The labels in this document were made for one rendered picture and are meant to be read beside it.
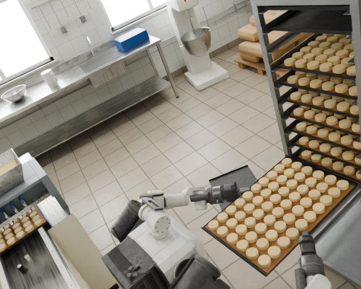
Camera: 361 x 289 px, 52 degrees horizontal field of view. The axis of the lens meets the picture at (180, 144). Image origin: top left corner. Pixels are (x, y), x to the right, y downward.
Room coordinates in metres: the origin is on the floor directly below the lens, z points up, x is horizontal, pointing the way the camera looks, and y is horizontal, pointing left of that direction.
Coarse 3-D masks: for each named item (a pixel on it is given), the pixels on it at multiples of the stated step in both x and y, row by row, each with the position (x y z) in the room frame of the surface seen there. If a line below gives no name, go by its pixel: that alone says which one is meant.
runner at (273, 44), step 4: (288, 32) 1.58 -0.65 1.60; (292, 32) 1.59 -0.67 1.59; (296, 32) 1.60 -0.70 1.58; (300, 32) 1.58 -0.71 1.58; (284, 36) 1.57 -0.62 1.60; (288, 36) 1.58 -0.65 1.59; (292, 36) 1.58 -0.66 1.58; (276, 40) 1.55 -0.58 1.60; (280, 40) 1.56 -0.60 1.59; (284, 40) 1.57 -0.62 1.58; (288, 40) 1.55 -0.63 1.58; (272, 44) 1.53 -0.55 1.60; (276, 44) 1.54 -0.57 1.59; (280, 44) 1.54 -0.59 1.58; (284, 44) 1.53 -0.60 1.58; (268, 48) 1.52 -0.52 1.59; (272, 48) 1.53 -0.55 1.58; (276, 48) 1.52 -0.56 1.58; (268, 52) 1.51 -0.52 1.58; (272, 52) 1.50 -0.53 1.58
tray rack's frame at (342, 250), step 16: (256, 0) 1.51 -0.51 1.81; (272, 0) 1.44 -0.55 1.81; (288, 0) 1.36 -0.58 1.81; (304, 0) 1.30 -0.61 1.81; (320, 0) 1.24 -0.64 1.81; (336, 0) 1.18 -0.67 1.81; (352, 208) 1.73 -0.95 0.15; (336, 224) 1.66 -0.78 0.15; (352, 224) 1.61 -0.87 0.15; (320, 240) 1.59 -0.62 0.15; (336, 240) 1.54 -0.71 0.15; (352, 240) 1.50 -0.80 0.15; (320, 256) 1.48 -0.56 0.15; (336, 256) 1.43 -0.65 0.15; (352, 256) 1.39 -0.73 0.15; (336, 272) 1.35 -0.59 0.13; (352, 272) 1.29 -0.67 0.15
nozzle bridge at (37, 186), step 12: (24, 168) 2.18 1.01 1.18; (36, 168) 2.11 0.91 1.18; (24, 180) 2.02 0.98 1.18; (36, 180) 1.96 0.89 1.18; (48, 180) 1.98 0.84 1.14; (12, 192) 1.93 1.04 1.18; (24, 192) 1.99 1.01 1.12; (36, 192) 2.02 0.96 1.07; (48, 192) 2.00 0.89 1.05; (0, 204) 1.86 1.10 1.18; (36, 204) 1.95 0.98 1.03; (60, 204) 2.06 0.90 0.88; (0, 216) 1.92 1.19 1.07; (12, 216) 1.89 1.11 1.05; (0, 228) 1.86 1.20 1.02
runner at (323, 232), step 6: (360, 192) 1.76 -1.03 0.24; (354, 198) 1.73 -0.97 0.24; (360, 198) 1.72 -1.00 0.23; (348, 204) 1.70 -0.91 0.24; (354, 204) 1.69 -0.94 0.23; (342, 210) 1.67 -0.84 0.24; (348, 210) 1.66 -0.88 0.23; (336, 216) 1.64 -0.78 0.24; (342, 216) 1.64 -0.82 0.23; (330, 222) 1.61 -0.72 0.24; (336, 222) 1.61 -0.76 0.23; (324, 228) 1.59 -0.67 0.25; (330, 228) 1.58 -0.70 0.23; (318, 234) 1.56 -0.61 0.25; (324, 234) 1.56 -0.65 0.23; (318, 240) 1.53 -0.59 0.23
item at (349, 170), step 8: (304, 152) 1.51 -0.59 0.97; (312, 152) 1.50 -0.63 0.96; (312, 160) 1.44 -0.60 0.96; (320, 160) 1.42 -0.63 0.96; (328, 160) 1.38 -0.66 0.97; (328, 168) 1.35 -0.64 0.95; (336, 168) 1.31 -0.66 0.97; (344, 168) 1.29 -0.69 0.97; (352, 168) 1.27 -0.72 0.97; (352, 176) 1.24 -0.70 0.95; (360, 176) 1.20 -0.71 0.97
